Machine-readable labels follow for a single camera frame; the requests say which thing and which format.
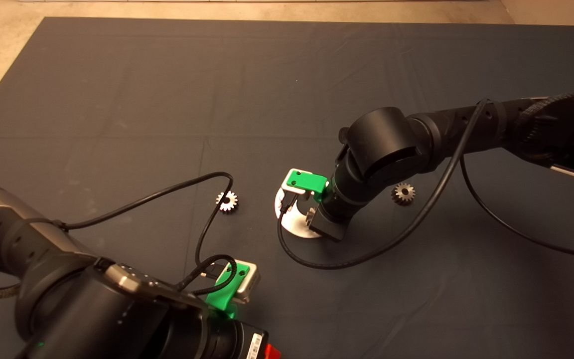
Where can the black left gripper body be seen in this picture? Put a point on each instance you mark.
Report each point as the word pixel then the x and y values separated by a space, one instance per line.
pixel 234 343

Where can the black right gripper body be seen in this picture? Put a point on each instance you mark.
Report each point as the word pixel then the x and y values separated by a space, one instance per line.
pixel 333 222

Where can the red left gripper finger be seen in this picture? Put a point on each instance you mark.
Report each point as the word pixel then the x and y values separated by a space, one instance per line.
pixel 272 352

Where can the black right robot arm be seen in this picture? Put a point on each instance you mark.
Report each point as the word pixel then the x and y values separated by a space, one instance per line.
pixel 386 139

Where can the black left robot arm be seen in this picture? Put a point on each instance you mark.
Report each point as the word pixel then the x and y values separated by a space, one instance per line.
pixel 68 309

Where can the round metal carrier plate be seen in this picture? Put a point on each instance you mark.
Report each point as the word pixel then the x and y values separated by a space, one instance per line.
pixel 297 227

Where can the shiny steel planetary gear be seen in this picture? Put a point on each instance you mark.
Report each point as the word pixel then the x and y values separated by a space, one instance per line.
pixel 230 205

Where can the dark grey table cloth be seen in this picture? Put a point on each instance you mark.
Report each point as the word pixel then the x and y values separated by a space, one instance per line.
pixel 287 99

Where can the green left camera mount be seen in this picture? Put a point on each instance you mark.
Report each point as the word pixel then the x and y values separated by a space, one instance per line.
pixel 219 300

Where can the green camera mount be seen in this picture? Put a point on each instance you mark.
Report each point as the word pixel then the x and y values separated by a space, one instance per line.
pixel 307 180
pixel 219 300

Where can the green right camera mount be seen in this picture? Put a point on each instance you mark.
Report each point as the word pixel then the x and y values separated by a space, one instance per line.
pixel 307 180

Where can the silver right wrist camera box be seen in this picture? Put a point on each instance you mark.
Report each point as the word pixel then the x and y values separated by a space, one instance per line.
pixel 292 190

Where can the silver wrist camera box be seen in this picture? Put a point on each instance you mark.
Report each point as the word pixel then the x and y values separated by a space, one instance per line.
pixel 292 190
pixel 249 286

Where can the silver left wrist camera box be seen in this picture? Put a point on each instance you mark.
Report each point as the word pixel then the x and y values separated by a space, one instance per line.
pixel 249 286

